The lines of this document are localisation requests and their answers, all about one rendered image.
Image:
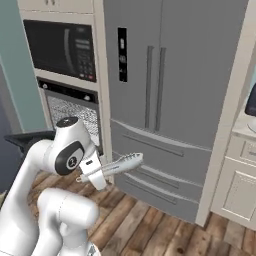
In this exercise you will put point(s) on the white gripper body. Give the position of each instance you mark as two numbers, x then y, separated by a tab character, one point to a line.
99	180

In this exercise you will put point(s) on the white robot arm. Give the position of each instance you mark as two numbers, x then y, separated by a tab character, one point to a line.
23	200

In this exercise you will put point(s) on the silver tongs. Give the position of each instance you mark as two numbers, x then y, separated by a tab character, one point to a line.
126	163

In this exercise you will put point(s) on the grey fridge drawer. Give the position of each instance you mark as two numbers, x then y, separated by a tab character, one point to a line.
186	160
166	203

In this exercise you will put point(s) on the grey fridge door with dispenser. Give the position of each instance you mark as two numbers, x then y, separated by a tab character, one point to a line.
133	100

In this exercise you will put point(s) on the grey french door fridge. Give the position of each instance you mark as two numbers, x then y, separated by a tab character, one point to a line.
186	100

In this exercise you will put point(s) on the cream tall cabinet housing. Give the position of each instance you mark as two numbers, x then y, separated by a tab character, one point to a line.
100	50

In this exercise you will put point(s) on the black built-in microwave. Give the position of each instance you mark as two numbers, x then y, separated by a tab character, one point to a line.
60	50

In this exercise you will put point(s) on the plain grey fridge door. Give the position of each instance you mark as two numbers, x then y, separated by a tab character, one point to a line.
200	83

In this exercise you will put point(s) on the cream cabinet door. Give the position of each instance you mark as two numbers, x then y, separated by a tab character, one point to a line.
238	193

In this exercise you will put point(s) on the cream cabinet drawer front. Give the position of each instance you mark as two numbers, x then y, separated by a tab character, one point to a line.
238	148

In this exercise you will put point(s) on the cream side panel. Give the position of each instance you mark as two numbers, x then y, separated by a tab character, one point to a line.
230	100

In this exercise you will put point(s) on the dark countertop appliance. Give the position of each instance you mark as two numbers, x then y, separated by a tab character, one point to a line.
251	106

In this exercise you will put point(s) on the cream cupboard door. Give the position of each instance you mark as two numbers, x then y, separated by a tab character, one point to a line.
70	5

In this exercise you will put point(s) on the black and silver wall oven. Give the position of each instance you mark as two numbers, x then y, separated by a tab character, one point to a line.
73	106

